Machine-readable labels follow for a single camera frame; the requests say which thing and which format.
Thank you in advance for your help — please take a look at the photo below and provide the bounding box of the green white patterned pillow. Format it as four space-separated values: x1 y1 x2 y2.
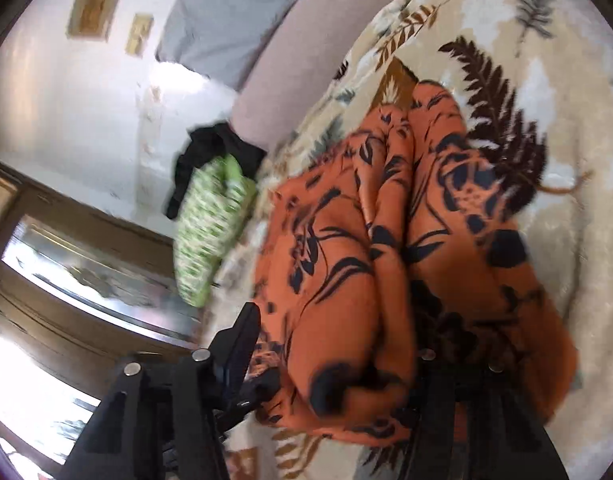
173 155 256 308

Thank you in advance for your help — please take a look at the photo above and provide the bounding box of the wooden glass door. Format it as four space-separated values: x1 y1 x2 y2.
0 162 201 478

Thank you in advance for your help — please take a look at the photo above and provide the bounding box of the orange black floral blouse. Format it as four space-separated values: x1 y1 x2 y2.
251 81 577 445

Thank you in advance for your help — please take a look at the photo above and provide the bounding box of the grey pillow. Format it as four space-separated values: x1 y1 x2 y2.
154 0 297 91

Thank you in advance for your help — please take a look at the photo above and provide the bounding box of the cream leaf print blanket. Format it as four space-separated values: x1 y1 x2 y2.
215 0 613 479

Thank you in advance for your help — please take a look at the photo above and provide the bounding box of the black cloth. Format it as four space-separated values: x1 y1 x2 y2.
164 122 266 220

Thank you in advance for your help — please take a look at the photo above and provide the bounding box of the yellow wall switch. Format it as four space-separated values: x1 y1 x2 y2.
125 13 154 58

